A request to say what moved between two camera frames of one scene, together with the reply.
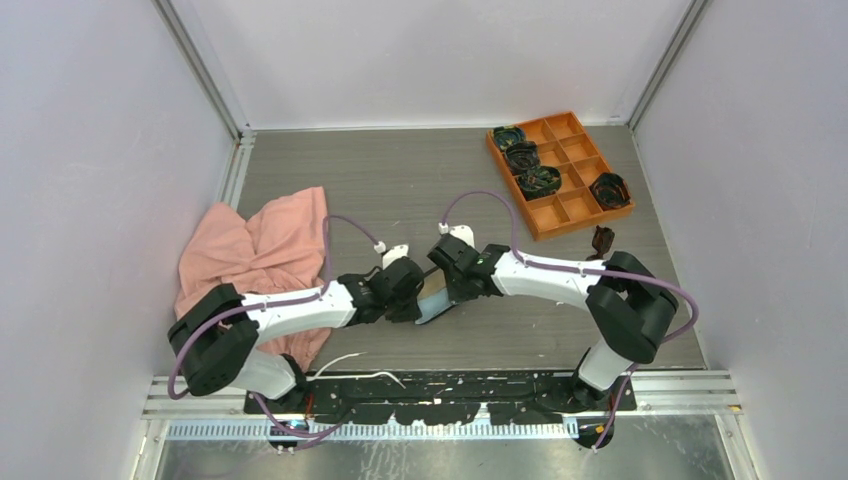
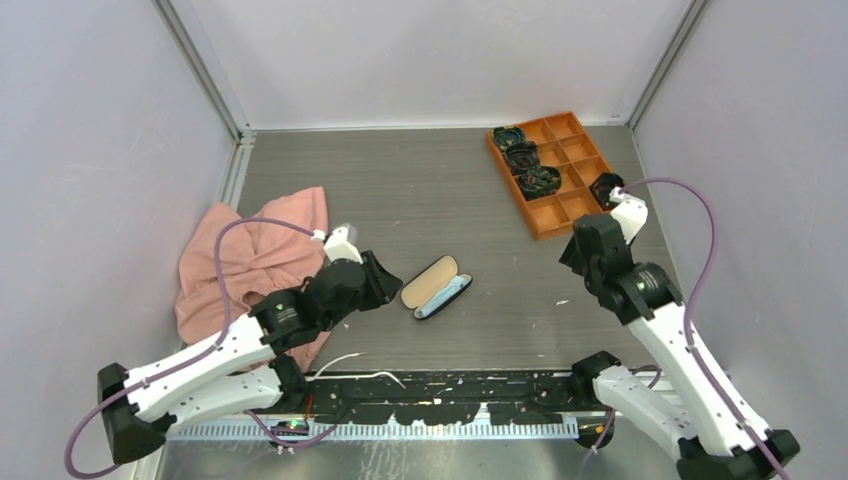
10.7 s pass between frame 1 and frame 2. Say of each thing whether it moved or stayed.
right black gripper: moved
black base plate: stayed
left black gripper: moved
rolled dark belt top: stayed
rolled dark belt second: stayed
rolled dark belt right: stayed
